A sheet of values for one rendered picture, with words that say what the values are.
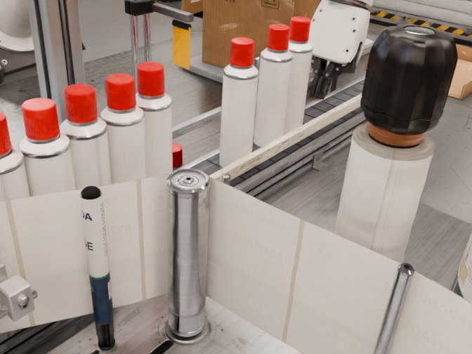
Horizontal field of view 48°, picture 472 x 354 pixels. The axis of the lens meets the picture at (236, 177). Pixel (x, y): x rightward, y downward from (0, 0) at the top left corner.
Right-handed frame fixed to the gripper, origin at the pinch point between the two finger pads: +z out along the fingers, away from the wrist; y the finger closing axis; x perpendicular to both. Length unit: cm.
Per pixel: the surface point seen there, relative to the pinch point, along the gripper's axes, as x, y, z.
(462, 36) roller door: 392, -91, -49
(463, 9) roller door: 385, -96, -69
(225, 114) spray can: -26.4, 0.2, 6.1
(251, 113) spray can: -24.2, 3.1, 5.0
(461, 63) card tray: 70, 3, -14
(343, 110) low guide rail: 2.9, 4.6, 2.8
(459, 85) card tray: 54, 10, -8
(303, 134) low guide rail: -9.4, 4.6, 7.6
